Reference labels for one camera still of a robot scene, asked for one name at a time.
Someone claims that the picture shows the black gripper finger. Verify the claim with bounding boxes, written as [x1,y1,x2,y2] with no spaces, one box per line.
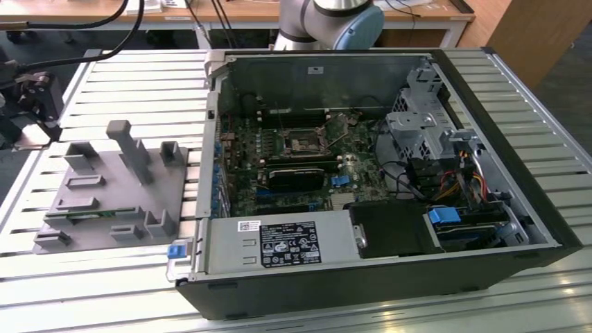
[23,71,64,142]

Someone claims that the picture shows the black RAM slot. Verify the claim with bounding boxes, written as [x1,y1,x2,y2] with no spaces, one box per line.
[272,107,329,128]

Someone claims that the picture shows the CPU socket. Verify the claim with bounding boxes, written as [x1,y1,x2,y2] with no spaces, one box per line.
[276,128,333,157]

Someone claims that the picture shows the wooden desk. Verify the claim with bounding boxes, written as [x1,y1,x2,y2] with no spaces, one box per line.
[0,0,477,49]

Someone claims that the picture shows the grey parts rack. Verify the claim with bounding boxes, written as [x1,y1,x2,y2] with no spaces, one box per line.
[31,119,192,256]

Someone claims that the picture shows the green RAM stick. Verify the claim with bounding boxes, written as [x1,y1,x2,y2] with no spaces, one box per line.
[67,207,140,220]

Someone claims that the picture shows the white box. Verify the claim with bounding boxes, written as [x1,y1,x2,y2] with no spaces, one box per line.
[125,0,164,15]

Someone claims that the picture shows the grey power supply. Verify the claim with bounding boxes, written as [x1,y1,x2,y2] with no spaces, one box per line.
[203,210,361,273]

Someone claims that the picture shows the black RAM stick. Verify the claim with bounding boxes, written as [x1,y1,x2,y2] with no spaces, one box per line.
[264,157,337,171]

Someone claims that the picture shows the black graphics card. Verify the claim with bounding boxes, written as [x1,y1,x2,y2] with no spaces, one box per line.
[267,167,328,194]

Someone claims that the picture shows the thin metal locking lever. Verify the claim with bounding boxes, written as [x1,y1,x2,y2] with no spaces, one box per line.
[321,126,341,156]

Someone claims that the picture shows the metal socket cover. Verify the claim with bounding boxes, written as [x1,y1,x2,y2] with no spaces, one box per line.
[319,112,360,135]

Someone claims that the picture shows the green motherboard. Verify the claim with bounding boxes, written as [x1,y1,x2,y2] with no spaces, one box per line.
[215,110,403,218]

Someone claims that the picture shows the silver chipset heatsink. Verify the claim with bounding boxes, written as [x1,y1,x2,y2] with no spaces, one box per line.
[331,194,357,211]

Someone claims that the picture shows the silver metal disk bay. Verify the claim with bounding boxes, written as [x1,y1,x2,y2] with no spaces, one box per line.
[385,64,487,160]

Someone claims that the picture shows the black PC case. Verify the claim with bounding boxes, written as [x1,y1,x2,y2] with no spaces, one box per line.
[164,46,583,322]

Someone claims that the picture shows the black plastic cover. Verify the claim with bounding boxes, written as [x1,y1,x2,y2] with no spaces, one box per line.
[349,200,440,259]

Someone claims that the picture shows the hard disk in blue carrier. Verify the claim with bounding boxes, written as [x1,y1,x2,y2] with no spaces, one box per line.
[424,206,505,247]

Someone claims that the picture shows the wooden cabinet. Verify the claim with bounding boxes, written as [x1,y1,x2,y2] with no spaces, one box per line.
[485,0,592,89]

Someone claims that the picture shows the grey wrist mount block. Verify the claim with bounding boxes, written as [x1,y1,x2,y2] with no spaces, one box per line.
[0,58,20,92]

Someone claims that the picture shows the thick black cable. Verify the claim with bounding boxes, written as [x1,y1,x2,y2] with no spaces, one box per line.
[16,0,145,72]
[25,0,131,29]

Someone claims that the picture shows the yellow and red wires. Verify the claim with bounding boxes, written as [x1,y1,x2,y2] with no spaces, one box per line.
[433,173,489,202]

